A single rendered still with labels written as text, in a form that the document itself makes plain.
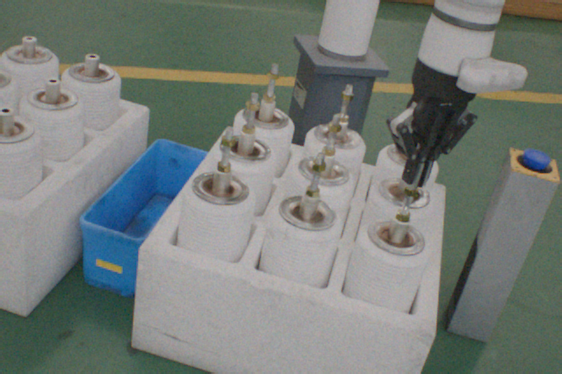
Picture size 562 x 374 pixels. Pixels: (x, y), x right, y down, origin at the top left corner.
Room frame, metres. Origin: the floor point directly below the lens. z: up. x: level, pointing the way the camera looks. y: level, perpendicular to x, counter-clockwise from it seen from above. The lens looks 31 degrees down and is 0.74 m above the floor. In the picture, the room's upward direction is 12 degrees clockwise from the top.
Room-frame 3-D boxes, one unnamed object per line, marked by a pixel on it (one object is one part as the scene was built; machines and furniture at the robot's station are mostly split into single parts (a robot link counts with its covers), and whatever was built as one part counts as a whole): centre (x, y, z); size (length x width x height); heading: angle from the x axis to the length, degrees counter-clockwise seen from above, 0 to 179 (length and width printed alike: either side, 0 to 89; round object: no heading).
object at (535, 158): (0.92, -0.35, 0.32); 0.04 x 0.04 x 0.02
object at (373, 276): (0.75, -0.15, 0.16); 0.10 x 0.10 x 0.18
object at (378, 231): (0.75, -0.15, 0.25); 0.08 x 0.08 x 0.01
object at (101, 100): (1.04, 0.35, 0.16); 0.10 x 0.10 x 0.18
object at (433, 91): (0.75, -0.15, 0.45); 0.08 x 0.08 x 0.09
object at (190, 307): (0.88, -0.05, 0.09); 0.39 x 0.39 x 0.18; 83
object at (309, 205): (0.76, -0.04, 0.26); 0.02 x 0.02 x 0.03
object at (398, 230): (0.75, -0.15, 0.26); 0.02 x 0.02 x 0.03
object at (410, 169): (0.74, -0.14, 0.36); 0.03 x 0.01 x 0.05; 128
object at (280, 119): (1.01, 0.05, 0.25); 0.08 x 0.08 x 0.01
